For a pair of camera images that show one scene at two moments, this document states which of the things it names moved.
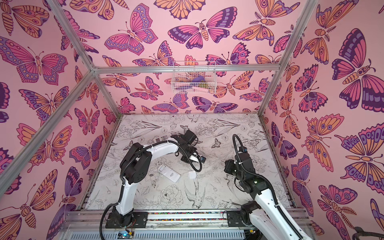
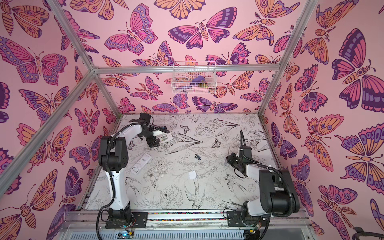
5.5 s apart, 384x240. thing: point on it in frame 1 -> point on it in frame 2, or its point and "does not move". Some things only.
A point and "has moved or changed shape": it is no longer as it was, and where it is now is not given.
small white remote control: (160, 138) does not move
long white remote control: (169, 173) has moved or changed shape
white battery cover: (192, 175) does not move
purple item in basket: (198, 79) does not move
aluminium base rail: (91, 224) does not move
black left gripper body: (185, 159) -> (151, 138)
